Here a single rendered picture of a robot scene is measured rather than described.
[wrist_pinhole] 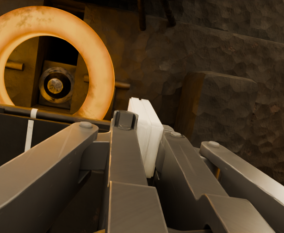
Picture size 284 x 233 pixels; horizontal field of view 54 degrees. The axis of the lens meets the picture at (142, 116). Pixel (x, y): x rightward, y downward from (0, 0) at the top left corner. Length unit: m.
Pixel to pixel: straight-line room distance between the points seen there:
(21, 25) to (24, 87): 0.11
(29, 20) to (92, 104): 0.13
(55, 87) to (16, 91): 0.06
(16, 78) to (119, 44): 0.16
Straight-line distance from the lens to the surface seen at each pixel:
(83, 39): 0.37
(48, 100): 0.49
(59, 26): 0.38
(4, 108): 0.37
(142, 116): 0.16
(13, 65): 0.45
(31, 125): 0.36
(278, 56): 0.52
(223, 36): 0.48
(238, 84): 0.37
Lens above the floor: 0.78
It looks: 8 degrees down
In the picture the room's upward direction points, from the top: 11 degrees clockwise
